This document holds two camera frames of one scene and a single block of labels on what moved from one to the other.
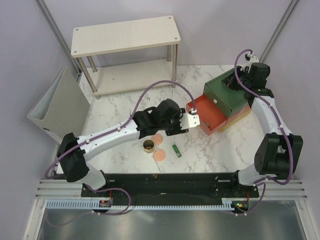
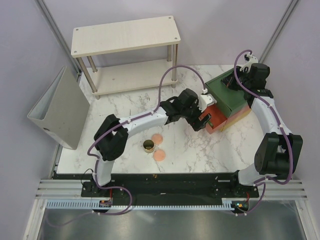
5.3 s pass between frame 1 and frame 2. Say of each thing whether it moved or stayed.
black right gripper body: stayed
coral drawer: stayed
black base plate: stayed
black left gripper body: moved
